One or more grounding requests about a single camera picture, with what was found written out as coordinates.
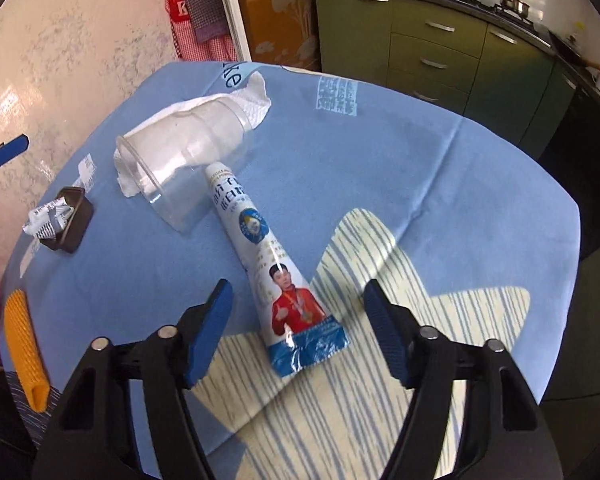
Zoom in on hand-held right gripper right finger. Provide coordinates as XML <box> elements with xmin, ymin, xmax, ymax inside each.
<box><xmin>362</xmin><ymin>278</ymin><xmax>564</xmax><ymax>480</ymax></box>

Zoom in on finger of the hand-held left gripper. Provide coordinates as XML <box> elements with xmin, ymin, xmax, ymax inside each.
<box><xmin>0</xmin><ymin>134</ymin><xmax>30</xmax><ymax>181</ymax></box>

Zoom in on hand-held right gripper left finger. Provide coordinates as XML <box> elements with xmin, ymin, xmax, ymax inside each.
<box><xmin>31</xmin><ymin>278</ymin><xmax>235</xmax><ymax>480</ymax></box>

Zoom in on white blue toothpaste tube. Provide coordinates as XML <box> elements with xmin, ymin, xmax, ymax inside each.
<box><xmin>203</xmin><ymin>161</ymin><xmax>352</xmax><ymax>380</ymax></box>

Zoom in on clear printed plastic wrapper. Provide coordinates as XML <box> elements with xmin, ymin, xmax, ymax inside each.
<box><xmin>75</xmin><ymin>156</ymin><xmax>99</xmax><ymax>195</ymax></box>

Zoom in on dark brown plastic tray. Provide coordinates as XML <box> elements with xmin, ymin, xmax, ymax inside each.
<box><xmin>42</xmin><ymin>186</ymin><xmax>95</xmax><ymax>253</ymax></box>

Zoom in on blue star print tablecloth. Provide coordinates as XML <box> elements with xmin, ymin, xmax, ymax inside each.
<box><xmin>0</xmin><ymin>60</ymin><xmax>581</xmax><ymax>480</ymax></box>

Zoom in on clear plastic cup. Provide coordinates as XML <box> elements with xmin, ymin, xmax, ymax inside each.
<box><xmin>116</xmin><ymin>96</ymin><xmax>255</xmax><ymax>233</ymax></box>

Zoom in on yellow foam net sleeve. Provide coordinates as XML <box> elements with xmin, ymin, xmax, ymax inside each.
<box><xmin>4</xmin><ymin>290</ymin><xmax>48</xmax><ymax>413</ymax></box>

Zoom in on red checked apron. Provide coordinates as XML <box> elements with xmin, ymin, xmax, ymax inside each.
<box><xmin>165</xmin><ymin>0</ymin><xmax>236</xmax><ymax>61</ymax></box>

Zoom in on dark kitchen cabinets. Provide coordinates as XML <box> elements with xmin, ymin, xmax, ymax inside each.
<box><xmin>535</xmin><ymin>60</ymin><xmax>600</xmax><ymax>401</ymax></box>

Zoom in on green lower kitchen cabinets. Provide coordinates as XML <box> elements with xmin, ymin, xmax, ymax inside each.
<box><xmin>314</xmin><ymin>0</ymin><xmax>576</xmax><ymax>156</ymax></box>

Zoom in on sliding glass door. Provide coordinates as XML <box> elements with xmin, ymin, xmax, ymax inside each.
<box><xmin>215</xmin><ymin>0</ymin><xmax>326</xmax><ymax>73</ymax></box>

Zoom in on black kitchen countertop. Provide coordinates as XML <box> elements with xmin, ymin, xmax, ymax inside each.
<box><xmin>312</xmin><ymin>0</ymin><xmax>600</xmax><ymax>126</ymax></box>

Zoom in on black frying pan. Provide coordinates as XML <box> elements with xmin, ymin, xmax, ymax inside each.
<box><xmin>550</xmin><ymin>30</ymin><xmax>600</xmax><ymax>71</ymax></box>

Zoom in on black gas stove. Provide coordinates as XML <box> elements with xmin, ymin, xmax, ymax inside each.
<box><xmin>415</xmin><ymin>0</ymin><xmax>551</xmax><ymax>31</ymax></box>

